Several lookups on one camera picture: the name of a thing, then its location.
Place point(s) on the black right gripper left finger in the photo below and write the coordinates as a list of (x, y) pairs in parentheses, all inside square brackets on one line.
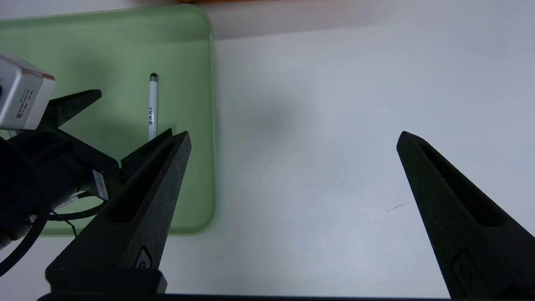
[(142, 217)]

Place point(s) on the light green plastic tray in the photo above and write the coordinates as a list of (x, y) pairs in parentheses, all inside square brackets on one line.
[(104, 46)]

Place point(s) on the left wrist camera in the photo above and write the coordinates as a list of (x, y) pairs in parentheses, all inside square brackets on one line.
[(21, 92)]

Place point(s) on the white pen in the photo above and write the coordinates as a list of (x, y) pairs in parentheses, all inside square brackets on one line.
[(153, 104)]

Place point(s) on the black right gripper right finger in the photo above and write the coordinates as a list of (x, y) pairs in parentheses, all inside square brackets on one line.
[(459, 221)]

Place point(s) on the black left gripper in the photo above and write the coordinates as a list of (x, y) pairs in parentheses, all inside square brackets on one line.
[(58, 159)]

